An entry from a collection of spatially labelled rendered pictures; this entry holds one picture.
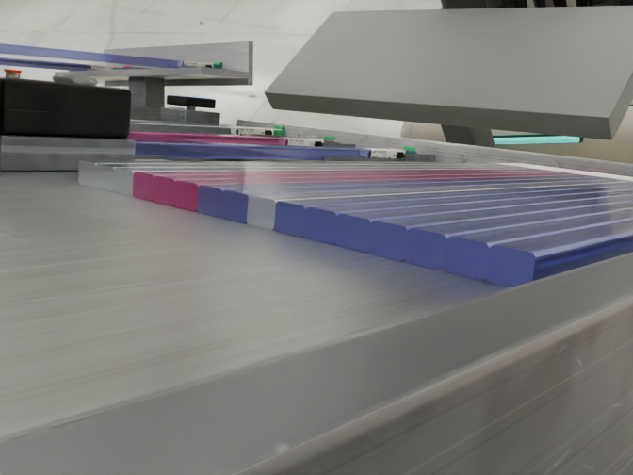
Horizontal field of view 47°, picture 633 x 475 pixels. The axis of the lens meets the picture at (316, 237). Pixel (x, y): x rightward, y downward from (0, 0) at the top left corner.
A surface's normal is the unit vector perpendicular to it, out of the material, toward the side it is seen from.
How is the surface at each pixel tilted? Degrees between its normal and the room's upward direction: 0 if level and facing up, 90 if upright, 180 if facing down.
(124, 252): 44
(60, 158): 90
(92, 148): 90
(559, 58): 0
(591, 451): 90
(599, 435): 90
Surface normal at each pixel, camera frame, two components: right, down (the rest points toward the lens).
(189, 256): 0.09, -0.98
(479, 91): -0.37, -0.66
